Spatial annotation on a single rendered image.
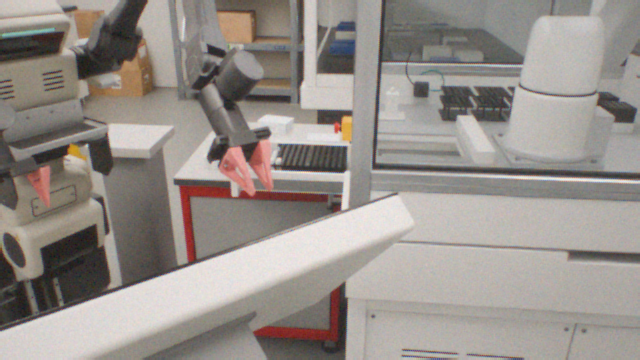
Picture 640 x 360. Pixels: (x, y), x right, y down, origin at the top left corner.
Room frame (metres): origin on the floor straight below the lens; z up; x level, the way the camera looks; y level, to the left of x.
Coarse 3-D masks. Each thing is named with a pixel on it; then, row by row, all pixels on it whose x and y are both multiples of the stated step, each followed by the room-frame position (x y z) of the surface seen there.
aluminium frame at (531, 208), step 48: (384, 0) 0.88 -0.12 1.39; (384, 192) 0.87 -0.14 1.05; (432, 192) 0.86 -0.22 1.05; (480, 192) 0.85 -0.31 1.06; (528, 192) 0.85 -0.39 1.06; (576, 192) 0.84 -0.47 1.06; (624, 192) 0.83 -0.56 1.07; (432, 240) 0.86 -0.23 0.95; (480, 240) 0.85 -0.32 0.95; (528, 240) 0.85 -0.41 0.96; (576, 240) 0.84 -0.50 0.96; (624, 240) 0.83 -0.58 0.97
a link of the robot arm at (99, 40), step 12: (120, 0) 1.33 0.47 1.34; (132, 0) 1.30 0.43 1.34; (144, 0) 1.31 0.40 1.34; (120, 12) 1.31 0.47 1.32; (132, 12) 1.31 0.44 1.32; (96, 24) 1.34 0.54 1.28; (108, 24) 1.31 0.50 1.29; (120, 24) 1.31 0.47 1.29; (132, 24) 1.32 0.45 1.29; (96, 36) 1.32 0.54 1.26; (108, 36) 1.32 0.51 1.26; (132, 36) 1.34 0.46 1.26; (96, 48) 1.31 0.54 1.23; (132, 48) 1.35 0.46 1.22; (132, 60) 1.36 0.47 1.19
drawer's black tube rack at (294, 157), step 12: (288, 144) 1.52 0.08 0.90; (300, 144) 1.52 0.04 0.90; (288, 156) 1.42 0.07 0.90; (300, 156) 1.43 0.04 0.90; (312, 156) 1.43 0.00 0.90; (324, 156) 1.43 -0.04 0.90; (336, 156) 1.42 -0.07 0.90; (288, 168) 1.40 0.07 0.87; (300, 168) 1.40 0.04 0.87; (312, 168) 1.40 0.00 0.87; (324, 168) 1.40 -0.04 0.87; (336, 168) 1.34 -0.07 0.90
